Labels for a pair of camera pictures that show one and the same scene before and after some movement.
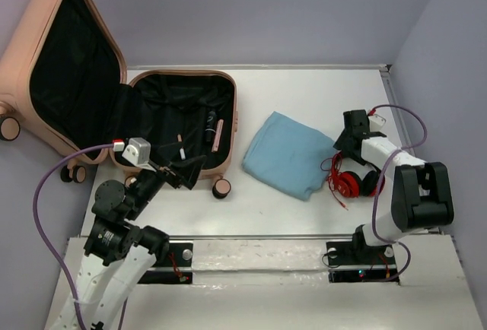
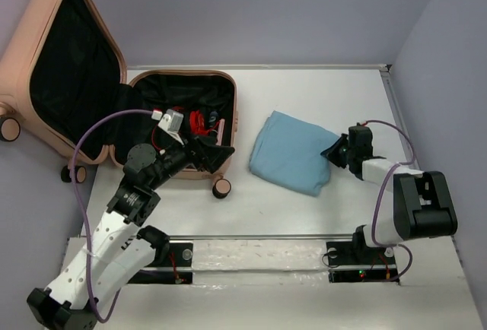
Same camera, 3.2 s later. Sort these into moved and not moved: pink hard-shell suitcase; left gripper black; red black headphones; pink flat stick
Moved: red black headphones; left gripper black
Not moved: pink hard-shell suitcase; pink flat stick
